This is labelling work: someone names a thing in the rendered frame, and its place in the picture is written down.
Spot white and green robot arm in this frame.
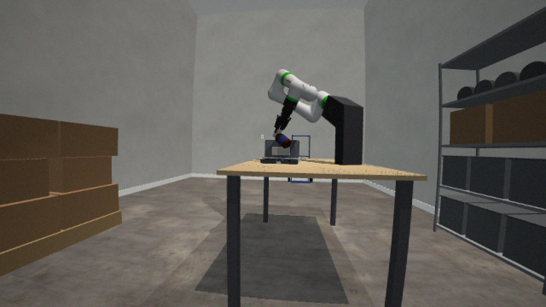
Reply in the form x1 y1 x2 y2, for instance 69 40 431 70
268 69 328 123

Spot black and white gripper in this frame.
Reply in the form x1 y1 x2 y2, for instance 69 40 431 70
273 107 293 137

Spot brown bottle with blue label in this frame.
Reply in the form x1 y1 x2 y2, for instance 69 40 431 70
276 133 291 148

